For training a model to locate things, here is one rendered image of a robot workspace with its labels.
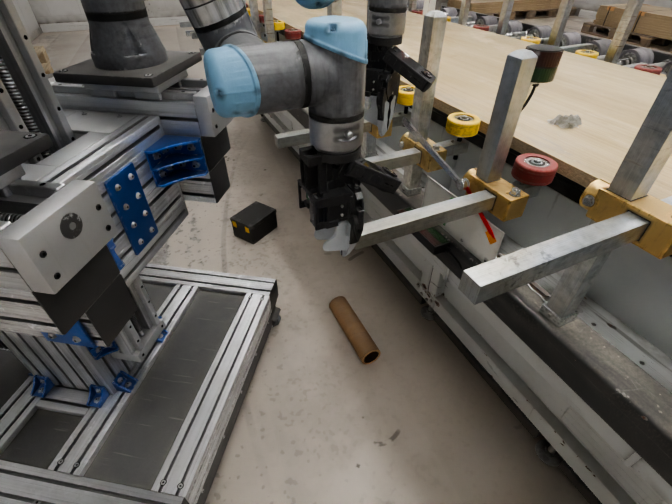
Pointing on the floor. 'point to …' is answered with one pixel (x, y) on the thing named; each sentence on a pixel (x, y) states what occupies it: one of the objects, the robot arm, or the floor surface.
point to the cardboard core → (354, 330)
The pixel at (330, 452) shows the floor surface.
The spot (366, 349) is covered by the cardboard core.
